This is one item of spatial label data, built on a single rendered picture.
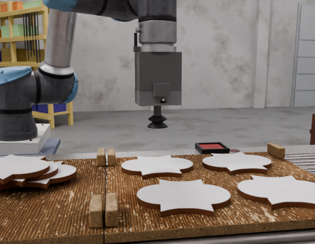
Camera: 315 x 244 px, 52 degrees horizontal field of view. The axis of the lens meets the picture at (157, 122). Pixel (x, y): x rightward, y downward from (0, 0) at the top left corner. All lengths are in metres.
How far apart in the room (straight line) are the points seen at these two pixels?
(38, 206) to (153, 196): 0.18
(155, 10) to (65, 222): 0.39
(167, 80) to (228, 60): 8.18
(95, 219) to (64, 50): 0.75
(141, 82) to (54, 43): 0.54
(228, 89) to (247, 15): 1.95
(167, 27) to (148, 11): 0.05
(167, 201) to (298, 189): 0.23
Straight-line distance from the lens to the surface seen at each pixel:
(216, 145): 0.92
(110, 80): 8.14
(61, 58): 1.12
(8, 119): 1.13
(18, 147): 1.12
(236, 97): 8.93
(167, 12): 0.63
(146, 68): 0.62
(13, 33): 6.97
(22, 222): 0.51
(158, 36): 0.62
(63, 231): 0.47
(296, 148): 1.01
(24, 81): 1.12
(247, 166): 0.69
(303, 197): 0.57
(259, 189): 0.58
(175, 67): 0.63
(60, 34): 1.10
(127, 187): 0.59
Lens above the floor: 1.15
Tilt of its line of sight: 10 degrees down
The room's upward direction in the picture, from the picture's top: straight up
